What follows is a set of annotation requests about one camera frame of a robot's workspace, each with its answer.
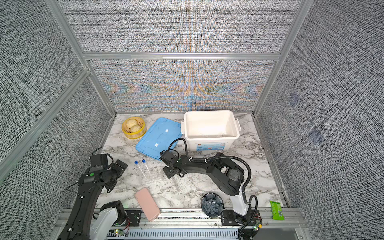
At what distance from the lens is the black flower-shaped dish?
75 cm

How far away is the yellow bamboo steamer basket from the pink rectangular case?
377 mm

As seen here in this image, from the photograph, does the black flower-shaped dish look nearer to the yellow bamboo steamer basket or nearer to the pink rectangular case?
the pink rectangular case

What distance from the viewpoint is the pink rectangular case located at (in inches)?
29.4

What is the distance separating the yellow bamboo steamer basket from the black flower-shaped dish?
60 centimetres

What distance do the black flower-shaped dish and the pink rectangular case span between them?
0.24 metres
